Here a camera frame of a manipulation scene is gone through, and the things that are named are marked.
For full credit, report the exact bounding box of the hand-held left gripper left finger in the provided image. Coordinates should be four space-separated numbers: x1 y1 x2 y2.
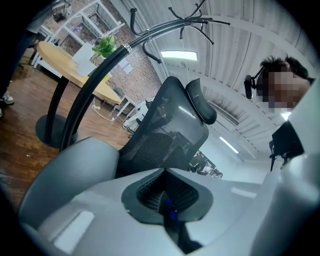
37 167 186 256

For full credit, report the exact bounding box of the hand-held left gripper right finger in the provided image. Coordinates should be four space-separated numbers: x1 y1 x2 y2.
164 167 266 256

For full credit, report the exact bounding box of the small blue object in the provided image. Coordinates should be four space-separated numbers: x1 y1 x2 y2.
163 197 181 220

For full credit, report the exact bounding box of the grey chair armrest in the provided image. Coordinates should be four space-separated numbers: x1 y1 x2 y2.
17 136 121 230

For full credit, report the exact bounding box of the long ceiling light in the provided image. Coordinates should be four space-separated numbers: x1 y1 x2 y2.
219 136 239 154
160 50 199 61

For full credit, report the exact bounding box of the person's black clothing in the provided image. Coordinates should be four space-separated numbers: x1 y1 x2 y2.
269 119 306 172

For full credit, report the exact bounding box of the black mesh chair backrest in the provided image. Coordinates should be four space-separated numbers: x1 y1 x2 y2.
116 76 210 180

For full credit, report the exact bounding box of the black chair headrest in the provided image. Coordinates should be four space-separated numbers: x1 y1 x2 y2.
185 77 218 125

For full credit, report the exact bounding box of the person's head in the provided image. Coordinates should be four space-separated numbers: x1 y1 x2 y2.
257 71 315 113

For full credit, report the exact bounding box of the black coat rack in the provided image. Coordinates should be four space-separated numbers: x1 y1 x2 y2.
59 0 231 153

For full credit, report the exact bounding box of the white paper bag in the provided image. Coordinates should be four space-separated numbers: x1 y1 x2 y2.
71 42 97 76

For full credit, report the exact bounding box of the round wooden table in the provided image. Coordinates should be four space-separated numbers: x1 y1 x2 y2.
36 41 123 149

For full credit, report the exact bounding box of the green potted plant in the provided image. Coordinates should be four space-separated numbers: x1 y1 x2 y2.
91 35 117 60

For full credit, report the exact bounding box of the white metal shelf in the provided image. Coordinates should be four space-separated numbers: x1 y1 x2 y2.
32 0 126 68

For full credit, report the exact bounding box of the white floor cable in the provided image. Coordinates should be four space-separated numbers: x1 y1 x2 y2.
91 96 116 123

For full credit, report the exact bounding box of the black head-worn camera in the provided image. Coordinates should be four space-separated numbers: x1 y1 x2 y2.
244 66 266 100

